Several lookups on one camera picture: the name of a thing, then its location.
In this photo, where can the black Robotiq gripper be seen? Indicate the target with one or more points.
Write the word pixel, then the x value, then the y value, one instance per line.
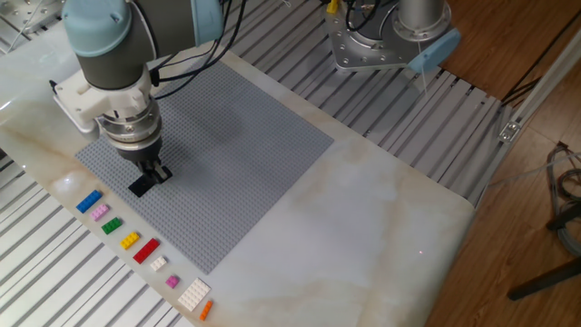
pixel 140 156

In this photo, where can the dark navy Lego plate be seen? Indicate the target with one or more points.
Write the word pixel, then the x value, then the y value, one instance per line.
pixel 138 188

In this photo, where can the blue Lego brick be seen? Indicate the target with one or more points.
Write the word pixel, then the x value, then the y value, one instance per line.
pixel 89 201

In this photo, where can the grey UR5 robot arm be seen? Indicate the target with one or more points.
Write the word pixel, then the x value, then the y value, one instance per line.
pixel 113 68

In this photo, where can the light pink Lego brick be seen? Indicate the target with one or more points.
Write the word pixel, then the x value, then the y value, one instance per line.
pixel 100 212

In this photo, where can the green Lego brick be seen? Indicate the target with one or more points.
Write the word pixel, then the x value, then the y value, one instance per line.
pixel 111 225

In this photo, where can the grey Lego baseplate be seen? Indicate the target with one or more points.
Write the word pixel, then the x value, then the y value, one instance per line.
pixel 227 172

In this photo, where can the yellow Lego brick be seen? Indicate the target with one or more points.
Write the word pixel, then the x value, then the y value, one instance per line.
pixel 130 240

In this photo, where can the red Lego brick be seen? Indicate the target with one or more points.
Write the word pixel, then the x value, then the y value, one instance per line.
pixel 146 250

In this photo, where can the small white Lego brick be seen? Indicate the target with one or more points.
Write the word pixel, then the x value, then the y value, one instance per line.
pixel 158 263

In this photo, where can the small magenta Lego brick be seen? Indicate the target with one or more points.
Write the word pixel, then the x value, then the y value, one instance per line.
pixel 172 281

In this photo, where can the large white Lego plate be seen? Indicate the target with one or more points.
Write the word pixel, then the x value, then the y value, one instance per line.
pixel 194 294

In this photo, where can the orange Lego brick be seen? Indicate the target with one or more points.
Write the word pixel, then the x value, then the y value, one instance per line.
pixel 206 310

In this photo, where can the white marble slab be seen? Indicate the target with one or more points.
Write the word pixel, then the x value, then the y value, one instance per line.
pixel 340 227

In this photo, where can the perforated aluminium plate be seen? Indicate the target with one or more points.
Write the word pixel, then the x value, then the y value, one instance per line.
pixel 27 13

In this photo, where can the small yellow object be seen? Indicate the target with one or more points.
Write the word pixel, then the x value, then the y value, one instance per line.
pixel 332 6

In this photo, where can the white zip tie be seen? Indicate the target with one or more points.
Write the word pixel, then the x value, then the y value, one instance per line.
pixel 423 77

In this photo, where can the dark furniture leg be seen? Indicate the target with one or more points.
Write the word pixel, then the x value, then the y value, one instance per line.
pixel 544 281

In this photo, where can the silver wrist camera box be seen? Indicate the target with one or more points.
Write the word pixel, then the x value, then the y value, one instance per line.
pixel 86 127

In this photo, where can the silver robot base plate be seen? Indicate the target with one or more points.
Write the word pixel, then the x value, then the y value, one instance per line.
pixel 349 50

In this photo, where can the aluminium frame beam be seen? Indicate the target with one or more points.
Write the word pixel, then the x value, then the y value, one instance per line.
pixel 544 86

